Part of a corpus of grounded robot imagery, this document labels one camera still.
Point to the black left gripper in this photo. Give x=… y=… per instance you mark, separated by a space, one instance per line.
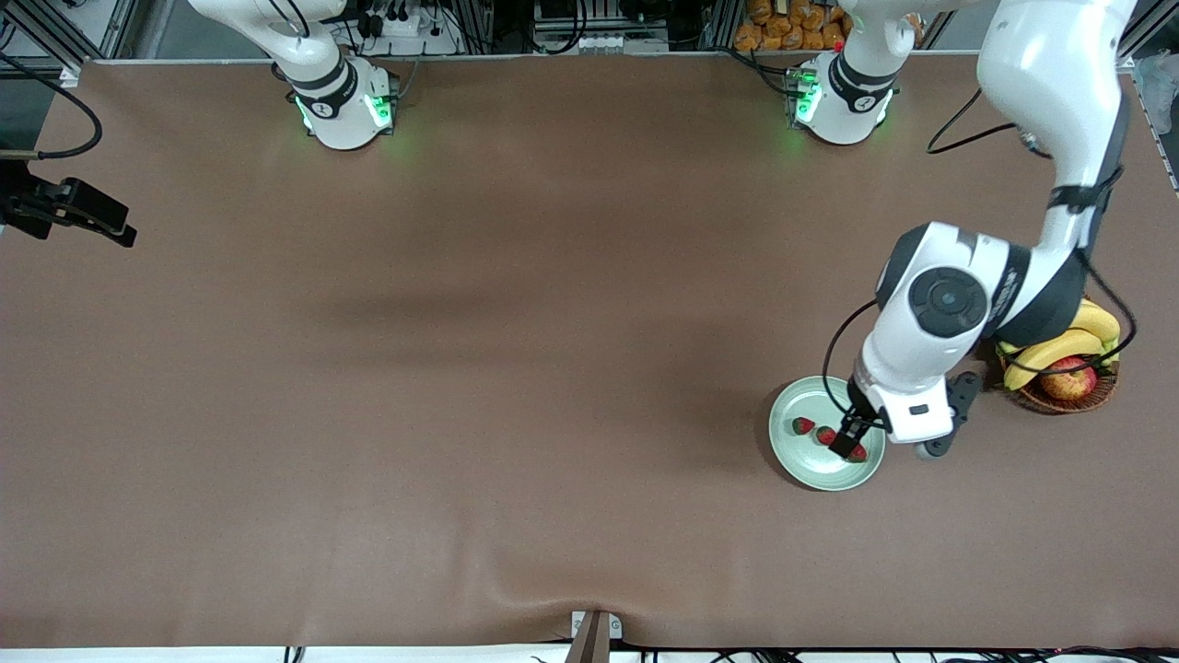
x=858 y=416

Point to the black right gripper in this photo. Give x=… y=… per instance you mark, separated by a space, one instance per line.
x=26 y=204

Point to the red strawberry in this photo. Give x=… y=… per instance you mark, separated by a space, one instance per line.
x=859 y=453
x=825 y=436
x=804 y=425

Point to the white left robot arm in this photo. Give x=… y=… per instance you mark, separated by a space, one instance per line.
x=1050 y=64

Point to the pale green round plate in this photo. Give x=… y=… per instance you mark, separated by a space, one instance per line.
x=811 y=470

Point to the brown wicker basket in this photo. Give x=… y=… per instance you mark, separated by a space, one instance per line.
x=1059 y=403

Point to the red yellow apple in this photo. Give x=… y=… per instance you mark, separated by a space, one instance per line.
x=1068 y=382

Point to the white power strip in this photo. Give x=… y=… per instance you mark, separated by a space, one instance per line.
x=405 y=28

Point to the brown table cover mat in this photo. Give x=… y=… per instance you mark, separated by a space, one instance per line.
x=461 y=368

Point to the white connector strip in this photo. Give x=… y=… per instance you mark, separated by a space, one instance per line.
x=599 y=42

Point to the aluminium frame profile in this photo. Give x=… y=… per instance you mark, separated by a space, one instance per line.
x=1151 y=28
x=124 y=23

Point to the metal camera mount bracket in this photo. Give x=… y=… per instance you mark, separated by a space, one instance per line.
x=594 y=640

